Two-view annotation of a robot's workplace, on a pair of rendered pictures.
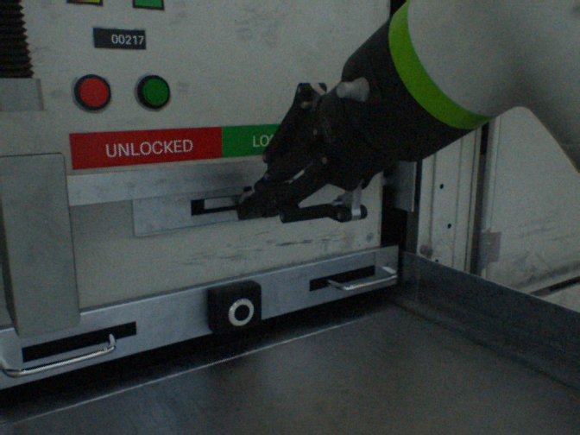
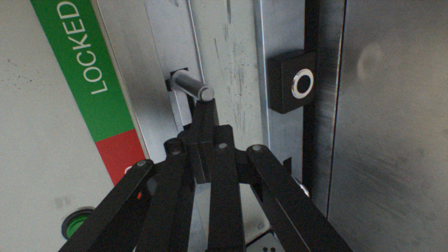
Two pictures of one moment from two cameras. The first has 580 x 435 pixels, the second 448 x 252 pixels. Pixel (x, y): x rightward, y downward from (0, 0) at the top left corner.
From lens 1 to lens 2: 0.50 m
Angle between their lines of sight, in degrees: 61
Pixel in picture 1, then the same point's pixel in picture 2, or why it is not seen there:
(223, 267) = (249, 89)
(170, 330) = (293, 132)
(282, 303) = (295, 9)
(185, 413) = (388, 176)
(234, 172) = (160, 147)
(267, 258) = (243, 34)
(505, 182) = not seen: outside the picture
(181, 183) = not seen: hidden behind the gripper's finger
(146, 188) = (192, 223)
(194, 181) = not seen: hidden behind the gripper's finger
